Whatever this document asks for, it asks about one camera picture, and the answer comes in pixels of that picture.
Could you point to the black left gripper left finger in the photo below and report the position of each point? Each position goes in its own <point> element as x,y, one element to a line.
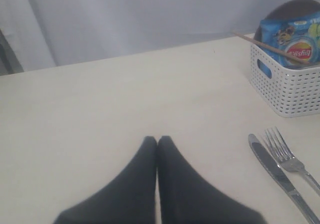
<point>128,199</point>

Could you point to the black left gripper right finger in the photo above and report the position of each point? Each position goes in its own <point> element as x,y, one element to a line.
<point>187,198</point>

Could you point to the silver metal table knife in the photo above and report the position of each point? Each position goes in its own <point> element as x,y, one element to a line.
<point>281,179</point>

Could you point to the silver metal fork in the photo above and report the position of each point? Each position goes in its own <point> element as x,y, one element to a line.
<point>285,157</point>

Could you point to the brown wooden chopstick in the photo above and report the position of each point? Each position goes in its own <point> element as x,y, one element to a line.
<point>273,49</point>

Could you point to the white plastic lattice basket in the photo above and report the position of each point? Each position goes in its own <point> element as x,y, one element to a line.
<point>288,92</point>

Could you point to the blue potato chips bag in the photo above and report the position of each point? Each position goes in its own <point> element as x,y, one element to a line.
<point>298,36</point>

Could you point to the dark brown round plate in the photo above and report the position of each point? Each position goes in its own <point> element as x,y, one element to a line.
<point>294,9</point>

